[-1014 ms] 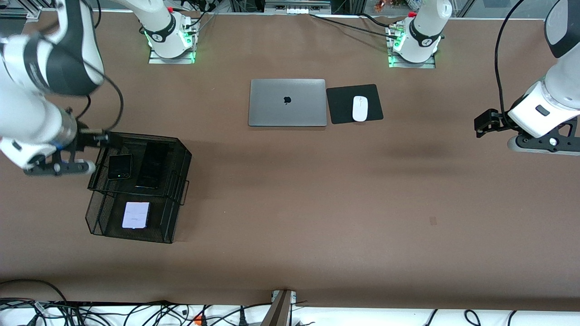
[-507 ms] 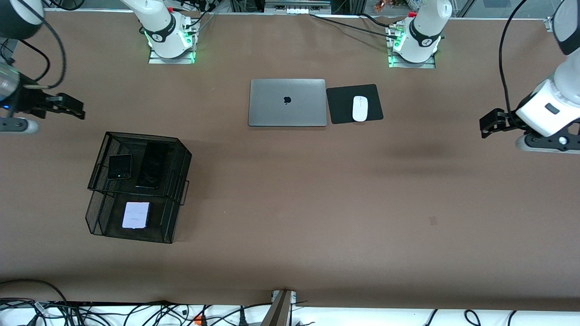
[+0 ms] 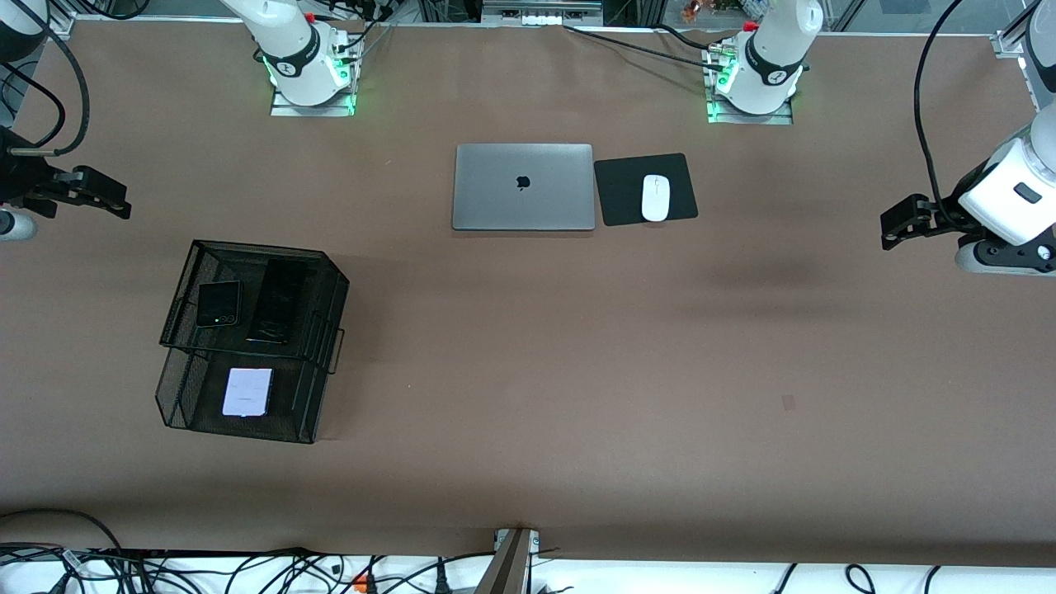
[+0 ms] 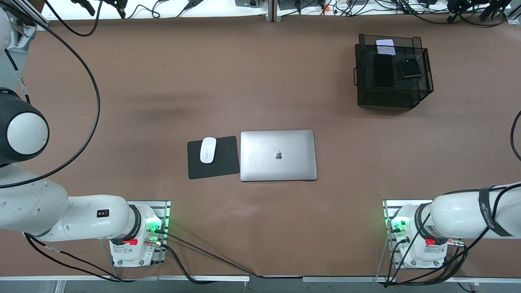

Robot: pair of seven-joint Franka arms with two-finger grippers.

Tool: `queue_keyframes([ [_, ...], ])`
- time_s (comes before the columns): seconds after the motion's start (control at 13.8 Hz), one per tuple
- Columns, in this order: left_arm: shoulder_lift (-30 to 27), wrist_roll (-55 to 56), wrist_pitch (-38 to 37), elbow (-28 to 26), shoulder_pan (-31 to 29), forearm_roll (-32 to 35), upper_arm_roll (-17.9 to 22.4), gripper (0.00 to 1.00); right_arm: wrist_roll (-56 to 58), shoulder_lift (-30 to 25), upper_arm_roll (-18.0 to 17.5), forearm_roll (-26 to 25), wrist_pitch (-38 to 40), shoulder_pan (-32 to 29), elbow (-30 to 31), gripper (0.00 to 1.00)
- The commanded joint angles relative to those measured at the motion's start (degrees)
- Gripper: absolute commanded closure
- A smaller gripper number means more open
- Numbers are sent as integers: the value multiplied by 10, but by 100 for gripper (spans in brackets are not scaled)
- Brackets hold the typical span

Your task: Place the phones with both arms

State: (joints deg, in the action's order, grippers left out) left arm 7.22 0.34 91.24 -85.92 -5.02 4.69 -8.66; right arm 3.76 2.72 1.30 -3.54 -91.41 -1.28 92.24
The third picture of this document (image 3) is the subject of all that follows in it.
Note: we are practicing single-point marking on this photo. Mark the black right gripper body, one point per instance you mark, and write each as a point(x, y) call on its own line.
point(21, 177)

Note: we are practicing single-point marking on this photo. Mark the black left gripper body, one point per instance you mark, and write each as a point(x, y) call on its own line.
point(945, 209)

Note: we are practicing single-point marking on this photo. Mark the black flip phone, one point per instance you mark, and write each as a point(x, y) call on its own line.
point(218, 304)

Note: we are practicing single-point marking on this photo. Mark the black slab smartphone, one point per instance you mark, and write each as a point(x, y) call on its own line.
point(276, 301)

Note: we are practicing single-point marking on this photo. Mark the lavender flip phone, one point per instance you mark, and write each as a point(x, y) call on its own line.
point(247, 392)

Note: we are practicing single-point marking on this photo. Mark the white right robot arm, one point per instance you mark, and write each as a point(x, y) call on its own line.
point(289, 49)

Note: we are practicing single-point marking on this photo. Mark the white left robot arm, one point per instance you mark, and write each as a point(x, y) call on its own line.
point(1006, 198)

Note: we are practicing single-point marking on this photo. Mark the white computer mouse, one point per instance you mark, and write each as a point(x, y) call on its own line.
point(656, 198)

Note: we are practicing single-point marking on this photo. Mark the black mesh two-tier organizer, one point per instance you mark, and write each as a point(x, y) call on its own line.
point(297, 388)

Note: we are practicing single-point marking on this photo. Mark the black mouse pad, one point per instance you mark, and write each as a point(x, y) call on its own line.
point(619, 190)

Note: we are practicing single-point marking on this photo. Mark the silver closed laptop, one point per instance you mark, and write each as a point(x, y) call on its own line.
point(495, 198)

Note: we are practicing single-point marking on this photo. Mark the white power strip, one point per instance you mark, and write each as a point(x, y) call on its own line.
point(540, 18)

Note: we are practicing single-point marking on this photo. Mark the aluminium frame post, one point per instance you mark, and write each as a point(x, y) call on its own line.
point(1031, 82)

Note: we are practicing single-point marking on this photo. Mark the aluminium frame corner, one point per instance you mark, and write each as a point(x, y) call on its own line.
point(62, 25)

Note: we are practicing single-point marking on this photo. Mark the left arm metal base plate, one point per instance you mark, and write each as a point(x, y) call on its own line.
point(751, 120)

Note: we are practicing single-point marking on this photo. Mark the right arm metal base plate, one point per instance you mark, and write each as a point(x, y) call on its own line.
point(313, 110)

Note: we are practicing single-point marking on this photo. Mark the aluminium table bracket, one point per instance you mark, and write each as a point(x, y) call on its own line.
point(507, 569)

